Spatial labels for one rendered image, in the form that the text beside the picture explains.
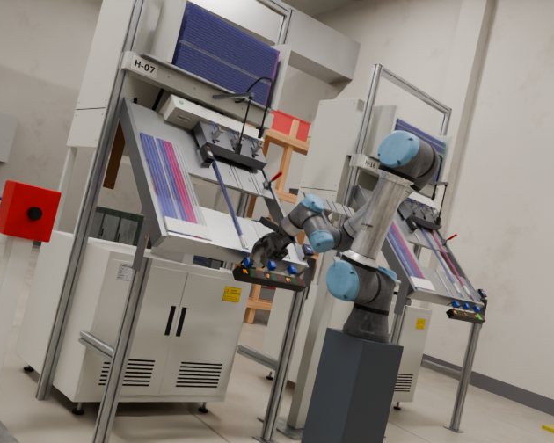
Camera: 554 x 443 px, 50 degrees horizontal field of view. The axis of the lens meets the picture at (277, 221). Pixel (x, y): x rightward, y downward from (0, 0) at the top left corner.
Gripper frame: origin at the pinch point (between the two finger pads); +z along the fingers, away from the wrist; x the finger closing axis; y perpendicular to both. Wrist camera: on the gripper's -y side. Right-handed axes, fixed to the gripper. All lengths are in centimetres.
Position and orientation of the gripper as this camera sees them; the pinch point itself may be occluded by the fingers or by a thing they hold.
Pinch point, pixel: (251, 258)
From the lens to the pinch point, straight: 217.8
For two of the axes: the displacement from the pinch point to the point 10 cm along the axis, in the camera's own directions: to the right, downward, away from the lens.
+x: 7.2, 2.0, 6.6
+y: 3.2, 7.5, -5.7
